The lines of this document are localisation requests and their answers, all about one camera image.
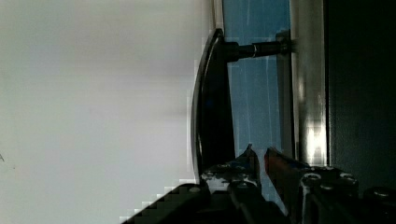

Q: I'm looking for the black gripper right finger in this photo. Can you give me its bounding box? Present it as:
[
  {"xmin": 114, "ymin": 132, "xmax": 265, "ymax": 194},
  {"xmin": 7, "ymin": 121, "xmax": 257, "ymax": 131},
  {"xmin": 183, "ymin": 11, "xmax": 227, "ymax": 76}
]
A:
[{"xmin": 264, "ymin": 148, "xmax": 396, "ymax": 224}]

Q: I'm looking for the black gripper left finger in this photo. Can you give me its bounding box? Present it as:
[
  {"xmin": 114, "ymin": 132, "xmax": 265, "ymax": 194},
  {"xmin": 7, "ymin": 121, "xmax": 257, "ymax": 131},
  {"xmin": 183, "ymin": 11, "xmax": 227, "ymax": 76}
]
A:
[{"xmin": 122, "ymin": 147, "xmax": 291, "ymax": 224}]

